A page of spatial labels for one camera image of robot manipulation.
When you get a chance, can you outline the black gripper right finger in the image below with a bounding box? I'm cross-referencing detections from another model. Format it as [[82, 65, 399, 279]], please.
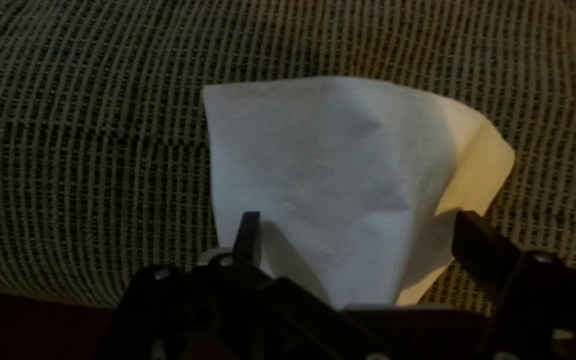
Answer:
[[449, 211, 528, 297]]

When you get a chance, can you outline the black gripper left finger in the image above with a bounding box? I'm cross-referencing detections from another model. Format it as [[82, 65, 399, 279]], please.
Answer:
[[230, 211, 263, 269]]

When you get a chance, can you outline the white paper napkin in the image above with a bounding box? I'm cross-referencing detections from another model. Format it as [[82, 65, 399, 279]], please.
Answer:
[[200, 75, 517, 313]]

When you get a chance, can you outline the grey woven sofa cushion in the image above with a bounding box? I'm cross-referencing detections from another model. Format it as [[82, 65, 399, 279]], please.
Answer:
[[0, 0, 576, 317]]

